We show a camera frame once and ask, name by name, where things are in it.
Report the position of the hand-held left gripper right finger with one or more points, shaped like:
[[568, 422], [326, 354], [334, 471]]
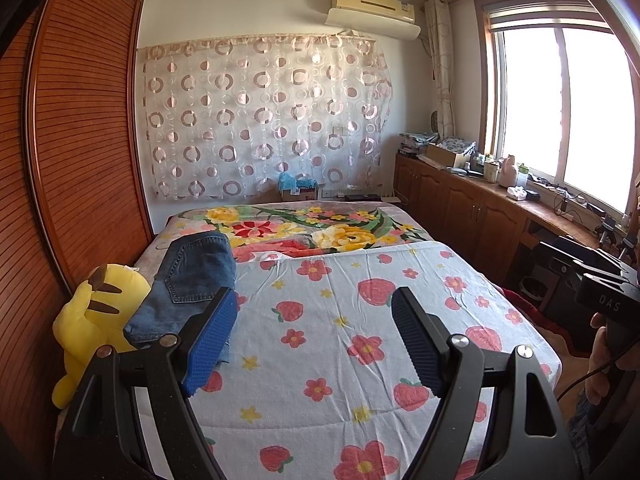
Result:
[[417, 345]]

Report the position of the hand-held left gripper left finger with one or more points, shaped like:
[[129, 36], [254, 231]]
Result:
[[210, 345]]

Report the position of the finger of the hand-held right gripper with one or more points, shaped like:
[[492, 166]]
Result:
[[602, 271]]

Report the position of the blue denim pants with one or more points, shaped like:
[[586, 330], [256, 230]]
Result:
[[190, 280]]

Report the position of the person's right hand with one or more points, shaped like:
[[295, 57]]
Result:
[[607, 380]]

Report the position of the black chair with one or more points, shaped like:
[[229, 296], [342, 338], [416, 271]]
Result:
[[560, 310]]

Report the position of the black waste bin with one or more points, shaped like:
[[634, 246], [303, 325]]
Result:
[[534, 291]]

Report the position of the yellow plush toy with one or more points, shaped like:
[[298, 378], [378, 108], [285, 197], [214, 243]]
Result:
[[95, 330]]

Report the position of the white tissue pack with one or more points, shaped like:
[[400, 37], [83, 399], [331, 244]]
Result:
[[516, 192]]

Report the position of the denim clothes pile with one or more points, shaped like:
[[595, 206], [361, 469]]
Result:
[[585, 430]]

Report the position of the long wooden cabinet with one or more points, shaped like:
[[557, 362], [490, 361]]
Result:
[[460, 205]]

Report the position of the white jar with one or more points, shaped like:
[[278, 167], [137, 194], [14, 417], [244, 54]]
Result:
[[492, 171]]

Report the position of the floral blanket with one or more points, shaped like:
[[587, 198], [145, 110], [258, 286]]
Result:
[[300, 225]]

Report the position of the small cardboard box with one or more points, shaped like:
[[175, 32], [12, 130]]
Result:
[[300, 195]]

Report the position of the cardboard box with floral cloth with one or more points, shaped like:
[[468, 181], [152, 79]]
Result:
[[450, 152]]

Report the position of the circle-patterned sheer curtain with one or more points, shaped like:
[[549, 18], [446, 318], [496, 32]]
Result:
[[260, 115]]

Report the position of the wooden louvered wardrobe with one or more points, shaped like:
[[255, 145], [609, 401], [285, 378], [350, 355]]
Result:
[[80, 135]]

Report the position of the cream patterned window curtain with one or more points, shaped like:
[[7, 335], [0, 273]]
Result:
[[440, 70]]

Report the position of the cream wall air conditioner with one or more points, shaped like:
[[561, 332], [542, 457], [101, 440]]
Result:
[[372, 10]]

